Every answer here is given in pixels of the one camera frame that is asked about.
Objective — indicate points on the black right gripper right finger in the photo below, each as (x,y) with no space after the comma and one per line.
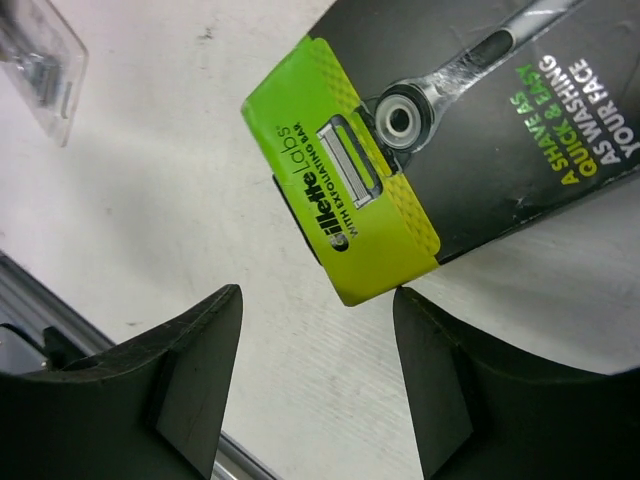
(482,408)

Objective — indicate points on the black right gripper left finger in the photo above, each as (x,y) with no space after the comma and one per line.
(149,408)

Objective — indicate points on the black green razor box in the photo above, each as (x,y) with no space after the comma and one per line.
(403,135)

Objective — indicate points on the aluminium rail frame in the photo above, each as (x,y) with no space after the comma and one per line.
(39,331)

